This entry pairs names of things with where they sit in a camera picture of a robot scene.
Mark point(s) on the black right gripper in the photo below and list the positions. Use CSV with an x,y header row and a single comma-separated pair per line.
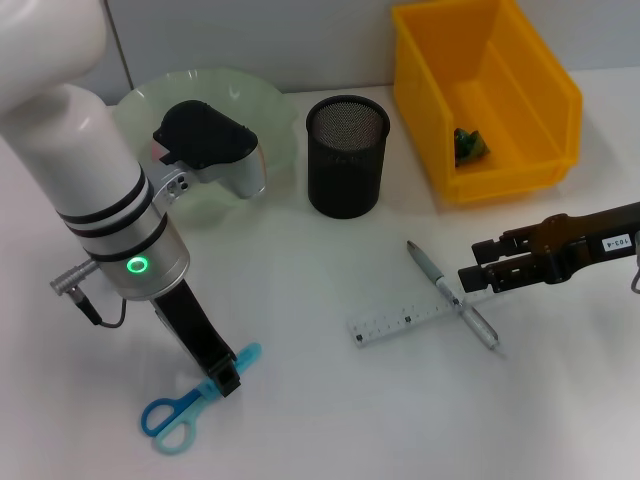
x,y
580,247

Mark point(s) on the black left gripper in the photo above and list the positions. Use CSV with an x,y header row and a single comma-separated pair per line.
x,y
192,325

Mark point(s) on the blue plastic scissors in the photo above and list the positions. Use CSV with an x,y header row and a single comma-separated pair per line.
x,y
170,425

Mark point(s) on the clear plastic ruler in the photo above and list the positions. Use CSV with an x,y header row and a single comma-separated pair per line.
x,y
390,322

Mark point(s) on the green plastic wrapper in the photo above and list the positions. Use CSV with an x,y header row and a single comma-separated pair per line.
x,y
470,147

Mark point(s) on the pink toy peach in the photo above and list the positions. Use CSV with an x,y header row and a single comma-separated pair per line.
x,y
157,150

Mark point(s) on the grey white pen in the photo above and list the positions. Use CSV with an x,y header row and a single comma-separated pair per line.
x,y
425,262

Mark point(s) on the black mesh pen cup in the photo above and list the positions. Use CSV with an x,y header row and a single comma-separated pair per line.
x,y
345,170

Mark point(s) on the green glass fruit bowl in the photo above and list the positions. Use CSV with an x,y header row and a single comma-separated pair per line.
x,y
275,120

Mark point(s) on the yellow plastic bin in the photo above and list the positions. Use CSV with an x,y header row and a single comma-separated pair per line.
x,y
525,100

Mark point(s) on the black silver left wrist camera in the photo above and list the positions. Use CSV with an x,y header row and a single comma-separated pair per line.
x,y
210,140

